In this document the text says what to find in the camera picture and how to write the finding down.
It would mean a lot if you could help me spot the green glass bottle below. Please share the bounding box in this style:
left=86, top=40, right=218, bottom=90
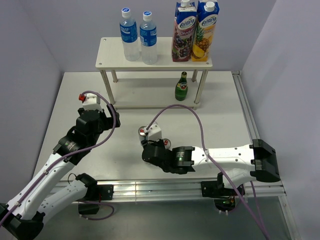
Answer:
left=174, top=71, right=188, bottom=101

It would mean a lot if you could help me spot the Pocari Sweat bottle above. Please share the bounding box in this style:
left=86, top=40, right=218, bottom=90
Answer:
left=139, top=11, right=158, bottom=65
left=119, top=7, right=140, bottom=62

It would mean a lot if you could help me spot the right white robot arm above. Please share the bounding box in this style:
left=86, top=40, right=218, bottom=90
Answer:
left=141, top=139, right=281, bottom=198

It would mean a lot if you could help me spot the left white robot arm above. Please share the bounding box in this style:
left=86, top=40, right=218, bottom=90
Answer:
left=0, top=103, right=121, bottom=240

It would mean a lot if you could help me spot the white two-tier shelf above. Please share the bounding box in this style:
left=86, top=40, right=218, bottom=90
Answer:
left=95, top=37, right=213, bottom=109

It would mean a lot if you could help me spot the front silver energy can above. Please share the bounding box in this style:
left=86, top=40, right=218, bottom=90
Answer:
left=163, top=138, right=172, bottom=150

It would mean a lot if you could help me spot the silver energy can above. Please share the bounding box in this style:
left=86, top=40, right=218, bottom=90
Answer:
left=138, top=126, right=148, bottom=146
left=163, top=138, right=172, bottom=150

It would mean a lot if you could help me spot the rear silver energy can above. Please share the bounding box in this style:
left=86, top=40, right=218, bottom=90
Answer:
left=138, top=126, right=148, bottom=146

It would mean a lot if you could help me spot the purple grape juice carton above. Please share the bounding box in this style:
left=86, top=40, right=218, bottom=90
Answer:
left=171, top=0, right=197, bottom=62

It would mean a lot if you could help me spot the yellow pineapple juice carton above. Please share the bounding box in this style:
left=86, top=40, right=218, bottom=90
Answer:
left=191, top=0, right=220, bottom=62

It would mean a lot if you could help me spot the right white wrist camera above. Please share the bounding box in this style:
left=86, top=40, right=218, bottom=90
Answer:
left=144, top=121, right=163, bottom=142

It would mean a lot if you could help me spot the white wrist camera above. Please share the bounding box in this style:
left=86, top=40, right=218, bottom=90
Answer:
left=78, top=93, right=103, bottom=112
left=144, top=121, right=163, bottom=142

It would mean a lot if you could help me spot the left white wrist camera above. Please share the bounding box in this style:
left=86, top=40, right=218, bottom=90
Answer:
left=78, top=93, right=103, bottom=112

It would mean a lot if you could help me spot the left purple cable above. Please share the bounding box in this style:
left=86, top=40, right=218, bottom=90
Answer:
left=0, top=90, right=118, bottom=226

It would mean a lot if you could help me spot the purple cable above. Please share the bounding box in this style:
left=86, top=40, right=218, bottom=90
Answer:
left=0, top=90, right=118, bottom=226
left=146, top=104, right=271, bottom=240

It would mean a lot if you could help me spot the aluminium frame rail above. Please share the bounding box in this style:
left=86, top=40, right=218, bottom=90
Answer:
left=37, top=71, right=301, bottom=240

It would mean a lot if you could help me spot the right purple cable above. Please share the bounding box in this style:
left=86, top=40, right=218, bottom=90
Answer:
left=146, top=104, right=271, bottom=240

